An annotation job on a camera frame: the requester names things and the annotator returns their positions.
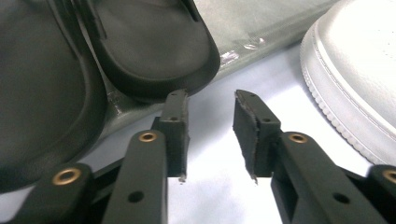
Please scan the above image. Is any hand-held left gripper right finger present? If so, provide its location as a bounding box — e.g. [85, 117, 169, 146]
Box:
[233, 90, 283, 185]

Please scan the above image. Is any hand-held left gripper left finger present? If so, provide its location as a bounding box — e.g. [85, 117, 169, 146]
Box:
[150, 89, 191, 183]

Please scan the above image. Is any black slipper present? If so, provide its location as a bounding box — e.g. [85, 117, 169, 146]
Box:
[83, 0, 221, 104]
[0, 0, 108, 194]

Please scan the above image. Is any white sneaker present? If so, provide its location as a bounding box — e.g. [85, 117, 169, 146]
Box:
[299, 0, 396, 166]

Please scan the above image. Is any light blue mat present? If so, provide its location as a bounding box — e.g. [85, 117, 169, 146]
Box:
[0, 41, 379, 224]

